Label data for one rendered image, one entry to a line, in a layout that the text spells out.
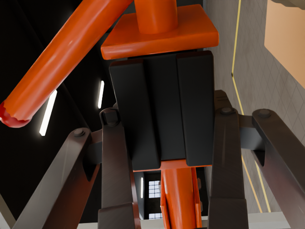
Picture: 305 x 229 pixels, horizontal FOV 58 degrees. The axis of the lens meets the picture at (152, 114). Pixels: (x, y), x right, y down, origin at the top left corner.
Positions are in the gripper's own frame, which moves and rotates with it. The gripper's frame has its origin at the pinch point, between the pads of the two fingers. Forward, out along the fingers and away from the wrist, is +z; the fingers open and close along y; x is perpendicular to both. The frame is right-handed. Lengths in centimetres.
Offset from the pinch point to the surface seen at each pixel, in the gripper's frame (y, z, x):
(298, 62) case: 12.7, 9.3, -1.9
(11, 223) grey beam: -200, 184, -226
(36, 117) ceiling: -283, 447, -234
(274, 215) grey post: 88, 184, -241
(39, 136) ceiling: -283, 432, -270
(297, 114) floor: 110, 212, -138
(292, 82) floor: 111, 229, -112
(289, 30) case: 12.8, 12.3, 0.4
